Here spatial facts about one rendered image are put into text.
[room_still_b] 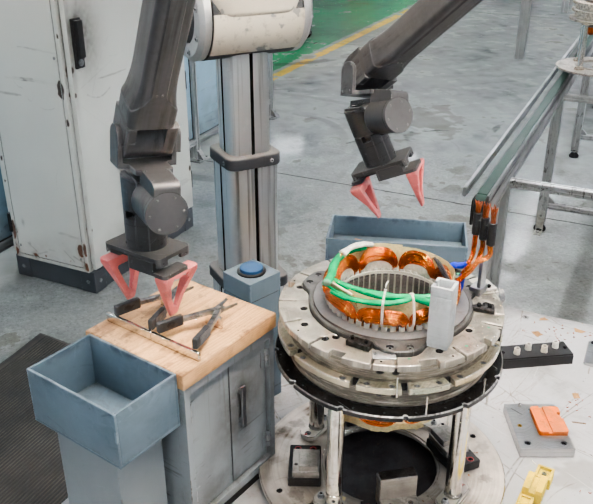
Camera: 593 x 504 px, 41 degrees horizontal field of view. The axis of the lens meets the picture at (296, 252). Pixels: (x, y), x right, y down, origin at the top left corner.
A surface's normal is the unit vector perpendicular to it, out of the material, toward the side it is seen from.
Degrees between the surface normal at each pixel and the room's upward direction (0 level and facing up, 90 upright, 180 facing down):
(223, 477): 90
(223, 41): 115
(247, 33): 108
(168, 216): 90
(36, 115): 90
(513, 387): 0
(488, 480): 0
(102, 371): 90
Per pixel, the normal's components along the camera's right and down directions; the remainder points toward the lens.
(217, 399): 0.81, 0.26
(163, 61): 0.38, 0.76
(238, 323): 0.00, -0.90
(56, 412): -0.59, 0.36
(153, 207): 0.47, 0.39
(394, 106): 0.50, 0.09
